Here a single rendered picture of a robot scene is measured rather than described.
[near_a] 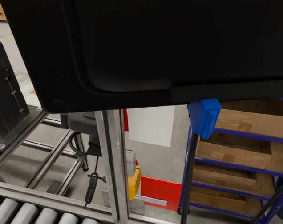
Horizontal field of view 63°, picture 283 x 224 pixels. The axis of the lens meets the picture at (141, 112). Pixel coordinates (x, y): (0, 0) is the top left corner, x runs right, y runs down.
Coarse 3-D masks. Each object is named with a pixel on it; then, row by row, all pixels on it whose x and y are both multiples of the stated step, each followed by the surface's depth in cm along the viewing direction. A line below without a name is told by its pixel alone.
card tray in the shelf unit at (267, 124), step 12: (228, 108) 103; (240, 108) 103; (252, 108) 102; (264, 108) 104; (276, 108) 100; (228, 120) 91; (240, 120) 90; (252, 120) 89; (264, 120) 88; (276, 120) 87; (264, 132) 91; (276, 132) 90
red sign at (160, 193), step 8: (144, 176) 56; (144, 184) 58; (152, 184) 57; (160, 184) 56; (168, 184) 56; (176, 184) 55; (144, 192) 60; (152, 192) 60; (160, 192) 59; (168, 192) 58; (176, 192) 57; (144, 200) 62; (152, 200) 61; (160, 200) 60; (168, 200) 60; (176, 200) 59; (168, 208) 63; (176, 208) 62
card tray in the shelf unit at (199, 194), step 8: (192, 192) 129; (200, 192) 127; (208, 192) 137; (216, 192) 137; (224, 192) 137; (192, 200) 134; (200, 200) 132; (208, 200) 130; (216, 200) 128; (224, 200) 127; (232, 200) 125; (240, 200) 124; (232, 208) 130; (240, 208) 129
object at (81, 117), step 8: (80, 112) 48; (88, 112) 48; (64, 120) 48; (72, 120) 48; (80, 120) 47; (88, 120) 47; (72, 128) 49; (80, 128) 48; (88, 128) 48; (96, 128) 47; (96, 136) 49; (88, 144) 53; (96, 144) 53
